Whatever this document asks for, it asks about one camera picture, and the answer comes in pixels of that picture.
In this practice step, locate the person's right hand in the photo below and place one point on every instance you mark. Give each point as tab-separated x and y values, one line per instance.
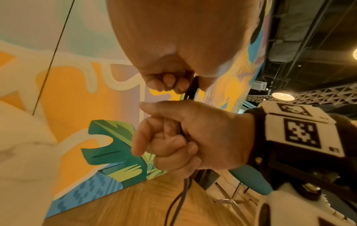
212	136

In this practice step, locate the person's left hand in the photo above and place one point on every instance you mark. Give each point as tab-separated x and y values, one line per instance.
181	33

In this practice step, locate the dark cabinet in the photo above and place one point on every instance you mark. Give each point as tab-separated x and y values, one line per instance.
207	177

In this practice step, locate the teal chair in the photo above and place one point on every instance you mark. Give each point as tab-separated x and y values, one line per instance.
252	176

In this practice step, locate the round ceiling lamp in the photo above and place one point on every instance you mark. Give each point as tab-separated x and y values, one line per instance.
282	96
355	53

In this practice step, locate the white marker cube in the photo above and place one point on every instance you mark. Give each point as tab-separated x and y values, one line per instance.
302	132

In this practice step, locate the white metal truss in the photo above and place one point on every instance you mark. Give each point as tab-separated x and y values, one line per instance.
315	95

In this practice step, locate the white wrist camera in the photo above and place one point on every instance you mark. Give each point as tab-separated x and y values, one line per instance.
290	209

